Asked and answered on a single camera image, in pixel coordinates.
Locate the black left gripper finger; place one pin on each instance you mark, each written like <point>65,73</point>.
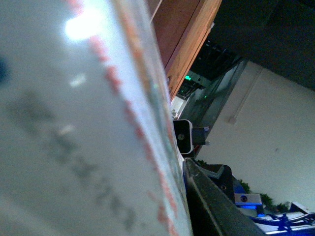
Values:
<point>211,212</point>

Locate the white black webcam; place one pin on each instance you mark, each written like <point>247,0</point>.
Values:
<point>183,134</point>

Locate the brown wooden cabinet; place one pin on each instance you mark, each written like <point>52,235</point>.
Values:
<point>181,28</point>

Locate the blue robot base frame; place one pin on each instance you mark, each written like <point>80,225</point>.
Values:
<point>284,219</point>

